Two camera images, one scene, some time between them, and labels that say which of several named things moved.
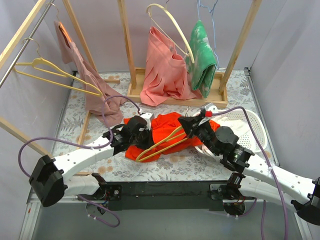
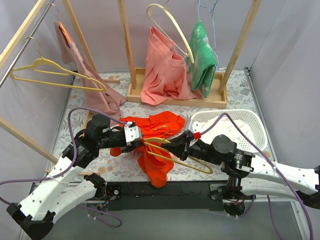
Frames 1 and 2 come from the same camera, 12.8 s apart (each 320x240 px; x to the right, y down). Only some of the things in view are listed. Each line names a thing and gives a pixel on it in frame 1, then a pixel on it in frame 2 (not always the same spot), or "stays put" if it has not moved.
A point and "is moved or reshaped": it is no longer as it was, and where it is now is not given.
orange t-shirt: [170, 138] is moved or reshaped
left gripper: [144, 136] to [130, 145]
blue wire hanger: [211, 12] stays put
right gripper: [196, 127] to [185, 147]
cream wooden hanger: [164, 9] stays put
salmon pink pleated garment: [167, 73] stays put
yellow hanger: [42, 64] to [57, 84]
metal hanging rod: [26, 43] stays put
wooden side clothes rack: [11, 129] stays put
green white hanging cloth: [202, 72] stays put
